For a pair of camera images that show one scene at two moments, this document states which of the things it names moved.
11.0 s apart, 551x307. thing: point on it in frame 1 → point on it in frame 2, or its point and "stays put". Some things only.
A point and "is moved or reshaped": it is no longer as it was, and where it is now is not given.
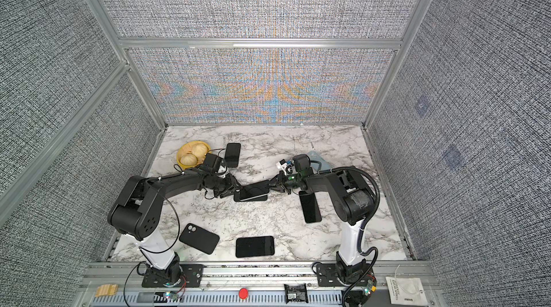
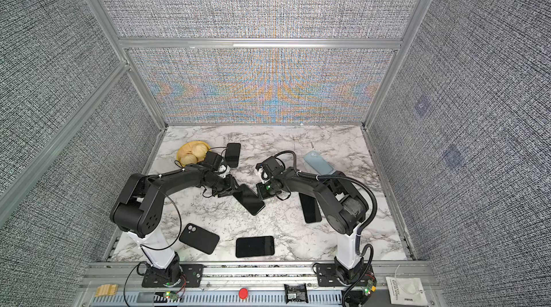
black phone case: (257, 199) is moved or reshaped
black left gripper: (232, 186) stays put
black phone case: (232, 154) stays put
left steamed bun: (189, 160) stays put
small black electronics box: (295, 293) stays put
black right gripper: (280, 181) → (260, 186)
